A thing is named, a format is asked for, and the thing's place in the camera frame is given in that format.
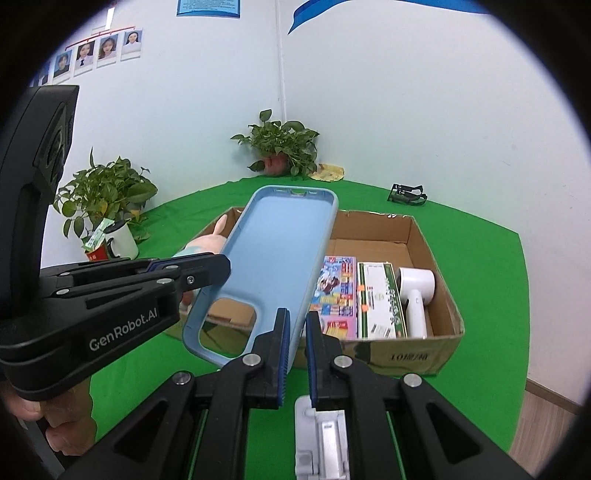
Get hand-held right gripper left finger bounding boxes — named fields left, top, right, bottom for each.
left=60, top=307, right=291, bottom=480

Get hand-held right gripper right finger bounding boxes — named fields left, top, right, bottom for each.
left=305, top=310, right=532, bottom=480

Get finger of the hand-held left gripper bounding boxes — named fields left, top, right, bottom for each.
left=39, top=253, right=232, bottom=291
left=53, top=273, right=178, bottom=305

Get colorful printed box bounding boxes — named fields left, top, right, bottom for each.
left=308, top=255, right=358, bottom=340

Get light blue phone case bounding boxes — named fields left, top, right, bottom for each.
left=181, top=185, right=339, bottom=369

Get large cardboard box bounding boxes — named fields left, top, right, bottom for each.
left=166, top=206, right=465, bottom=377

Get person's left hand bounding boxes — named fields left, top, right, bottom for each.
left=9, top=383, right=99, bottom=457

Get pink pig plush toy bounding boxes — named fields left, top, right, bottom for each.
left=172, top=216, right=230, bottom=259

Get green and white sachet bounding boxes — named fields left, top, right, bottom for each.
left=83, top=219, right=116, bottom=252

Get green and white carton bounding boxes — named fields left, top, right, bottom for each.
left=356, top=261, right=409, bottom=341

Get white phone stand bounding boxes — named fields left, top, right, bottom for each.
left=294, top=394, right=346, bottom=480

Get potted plant in white mug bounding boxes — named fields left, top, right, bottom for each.
left=53, top=148, right=158, bottom=261

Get white handheld fan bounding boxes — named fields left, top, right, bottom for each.
left=397, top=267, right=436, bottom=340

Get potted pothos in red pot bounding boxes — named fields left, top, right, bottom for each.
left=231, top=109, right=320, bottom=178

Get yellow crumpled packet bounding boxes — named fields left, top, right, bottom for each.
left=308, top=164, right=345, bottom=182

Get black plastic bracket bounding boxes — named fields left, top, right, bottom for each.
left=387, top=183, right=428, bottom=207

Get white wall cable duct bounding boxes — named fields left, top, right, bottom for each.
left=276, top=0, right=289, bottom=121

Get row of wall portrait photos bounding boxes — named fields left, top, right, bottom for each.
left=28, top=28, right=145, bottom=89

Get blue wall poster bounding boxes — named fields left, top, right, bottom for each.
left=175, top=0, right=242, bottom=19

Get blue wall banner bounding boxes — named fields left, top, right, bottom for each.
left=287, top=0, right=490, bottom=35

